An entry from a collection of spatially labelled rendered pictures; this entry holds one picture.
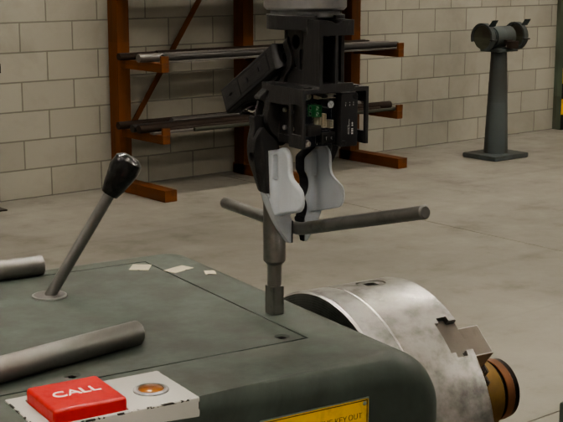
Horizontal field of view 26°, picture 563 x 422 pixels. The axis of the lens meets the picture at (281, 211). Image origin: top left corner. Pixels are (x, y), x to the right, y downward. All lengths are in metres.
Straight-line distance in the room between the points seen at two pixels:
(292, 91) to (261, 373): 0.25
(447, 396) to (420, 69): 9.54
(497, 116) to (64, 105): 3.64
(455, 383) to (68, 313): 0.41
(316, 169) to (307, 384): 0.22
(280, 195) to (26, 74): 7.40
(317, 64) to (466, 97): 10.19
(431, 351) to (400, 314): 0.05
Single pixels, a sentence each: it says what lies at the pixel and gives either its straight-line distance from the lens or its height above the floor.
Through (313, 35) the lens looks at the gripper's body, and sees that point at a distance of 1.07.
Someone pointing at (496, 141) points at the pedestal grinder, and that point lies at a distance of 10.26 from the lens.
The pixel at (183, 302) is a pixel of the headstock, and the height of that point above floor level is 1.25.
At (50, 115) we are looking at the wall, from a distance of 8.60.
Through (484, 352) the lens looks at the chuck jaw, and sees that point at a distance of 1.37.
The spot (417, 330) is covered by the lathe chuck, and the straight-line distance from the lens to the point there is 1.31.
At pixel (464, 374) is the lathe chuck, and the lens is 1.32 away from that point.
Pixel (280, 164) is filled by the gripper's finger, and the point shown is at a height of 1.41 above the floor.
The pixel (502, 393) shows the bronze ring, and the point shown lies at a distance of 1.49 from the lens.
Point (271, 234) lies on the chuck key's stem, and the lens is 1.18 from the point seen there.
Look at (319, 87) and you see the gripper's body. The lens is 1.07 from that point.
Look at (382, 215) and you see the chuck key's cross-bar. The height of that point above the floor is 1.39.
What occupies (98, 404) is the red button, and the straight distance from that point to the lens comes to 0.95.
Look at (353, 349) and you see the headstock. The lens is 1.10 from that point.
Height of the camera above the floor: 1.59
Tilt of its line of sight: 12 degrees down
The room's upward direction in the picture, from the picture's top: straight up
